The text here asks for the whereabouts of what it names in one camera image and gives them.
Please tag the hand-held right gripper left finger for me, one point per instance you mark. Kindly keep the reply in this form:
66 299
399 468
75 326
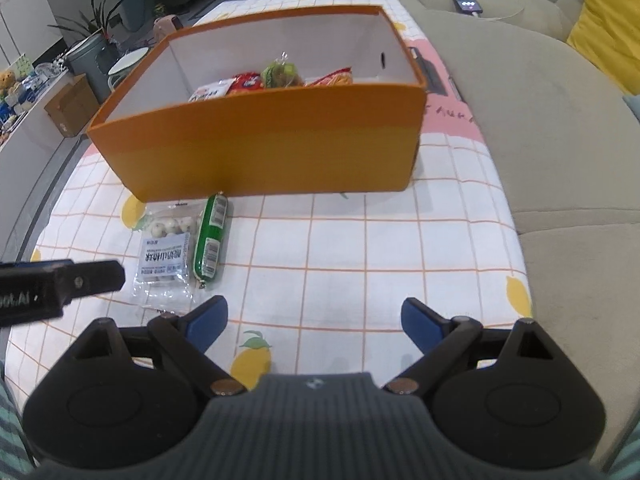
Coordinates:
207 322

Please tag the yellow cushion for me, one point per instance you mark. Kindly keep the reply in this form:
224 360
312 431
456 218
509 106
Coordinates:
610 25

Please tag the white round stool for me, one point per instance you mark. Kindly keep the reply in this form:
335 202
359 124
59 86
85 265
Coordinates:
127 62

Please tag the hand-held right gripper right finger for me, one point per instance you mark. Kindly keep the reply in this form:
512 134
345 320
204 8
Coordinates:
422 325

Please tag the orange cardboard box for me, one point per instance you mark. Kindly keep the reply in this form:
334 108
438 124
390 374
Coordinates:
275 150

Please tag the grey sofa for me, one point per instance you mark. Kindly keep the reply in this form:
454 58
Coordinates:
550 135

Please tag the white and red snack packet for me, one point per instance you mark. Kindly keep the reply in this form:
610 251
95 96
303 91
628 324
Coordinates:
212 91

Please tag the lemon print checked tablecloth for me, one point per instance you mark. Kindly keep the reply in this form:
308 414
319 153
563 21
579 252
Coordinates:
375 260

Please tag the orange snack packet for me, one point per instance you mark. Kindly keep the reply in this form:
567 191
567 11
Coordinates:
332 79

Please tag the brown cardboard carton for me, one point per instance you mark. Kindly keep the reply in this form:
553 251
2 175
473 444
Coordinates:
70 107

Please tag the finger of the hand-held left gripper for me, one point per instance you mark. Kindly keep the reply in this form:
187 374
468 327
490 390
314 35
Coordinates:
97 277

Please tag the green sausage stick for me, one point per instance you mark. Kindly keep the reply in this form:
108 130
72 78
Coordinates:
210 240

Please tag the red round-logo snack packet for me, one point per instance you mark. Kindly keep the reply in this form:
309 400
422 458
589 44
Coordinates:
247 82

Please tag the white low cabinet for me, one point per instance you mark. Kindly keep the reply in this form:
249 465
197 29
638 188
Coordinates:
25 160

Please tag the clear packet of white balls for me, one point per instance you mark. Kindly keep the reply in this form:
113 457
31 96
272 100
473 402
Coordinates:
165 255

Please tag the grey trash bin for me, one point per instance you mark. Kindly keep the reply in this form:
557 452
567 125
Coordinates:
92 65

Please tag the pink small appliance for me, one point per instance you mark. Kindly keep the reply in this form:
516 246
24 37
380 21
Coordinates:
167 27

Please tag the green potted plant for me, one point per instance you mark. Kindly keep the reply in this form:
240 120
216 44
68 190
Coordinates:
97 20

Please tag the row of plush toys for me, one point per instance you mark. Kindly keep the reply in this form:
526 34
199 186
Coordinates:
15 90

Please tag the green snack packet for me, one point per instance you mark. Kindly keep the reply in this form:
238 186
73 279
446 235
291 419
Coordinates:
282 75

